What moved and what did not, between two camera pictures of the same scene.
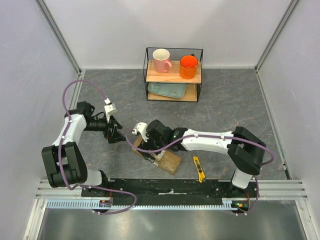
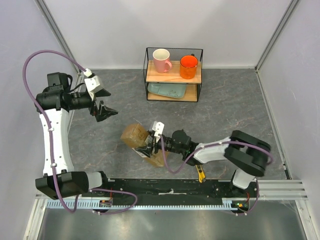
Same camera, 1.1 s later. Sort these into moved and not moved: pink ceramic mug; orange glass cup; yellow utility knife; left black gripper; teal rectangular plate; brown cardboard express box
Moved: brown cardboard express box; left black gripper
Not moved: yellow utility knife; orange glass cup; pink ceramic mug; teal rectangular plate
